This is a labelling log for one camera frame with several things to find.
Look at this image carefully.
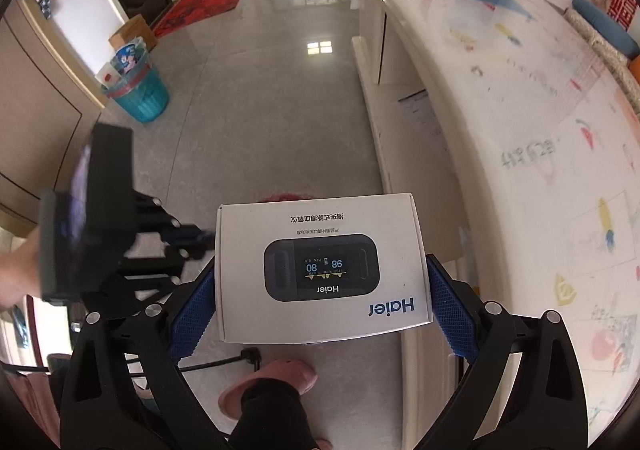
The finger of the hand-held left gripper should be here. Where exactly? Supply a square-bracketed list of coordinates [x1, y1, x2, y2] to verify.
[102, 255, 188, 316]
[132, 194, 217, 258]

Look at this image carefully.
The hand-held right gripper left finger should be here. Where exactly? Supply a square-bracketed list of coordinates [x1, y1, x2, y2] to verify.
[60, 257, 236, 450]

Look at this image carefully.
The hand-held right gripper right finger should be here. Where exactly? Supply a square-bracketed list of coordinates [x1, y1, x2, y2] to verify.
[415, 254, 588, 450]

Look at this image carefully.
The white cardboard device box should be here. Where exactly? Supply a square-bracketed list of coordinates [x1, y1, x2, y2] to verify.
[215, 193, 435, 345]

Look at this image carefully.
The pink slipper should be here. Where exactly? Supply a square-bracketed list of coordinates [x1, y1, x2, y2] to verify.
[218, 357, 318, 421]

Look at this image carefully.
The teal plastic waste basket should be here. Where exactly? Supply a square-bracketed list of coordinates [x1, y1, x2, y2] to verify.
[102, 50, 170, 125]

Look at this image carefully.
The person's black trouser leg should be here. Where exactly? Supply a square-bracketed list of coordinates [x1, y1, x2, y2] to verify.
[229, 377, 313, 450]

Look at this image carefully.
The blue and white printed packaging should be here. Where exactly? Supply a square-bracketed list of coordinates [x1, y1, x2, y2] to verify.
[112, 43, 147, 77]

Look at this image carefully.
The white coffee table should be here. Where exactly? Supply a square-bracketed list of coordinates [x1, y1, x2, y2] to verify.
[342, 0, 640, 450]

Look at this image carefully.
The brown cardboard box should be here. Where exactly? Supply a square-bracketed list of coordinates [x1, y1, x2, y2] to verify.
[109, 14, 158, 54]

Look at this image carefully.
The red floor rug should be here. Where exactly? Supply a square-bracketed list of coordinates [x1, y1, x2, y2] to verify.
[151, 0, 258, 38]

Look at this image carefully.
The blue bolster cushion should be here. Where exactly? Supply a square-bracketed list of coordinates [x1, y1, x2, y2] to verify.
[571, 0, 640, 62]

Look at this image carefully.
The red patterned wall hanging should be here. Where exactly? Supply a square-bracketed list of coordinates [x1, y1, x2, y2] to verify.
[607, 0, 640, 31]

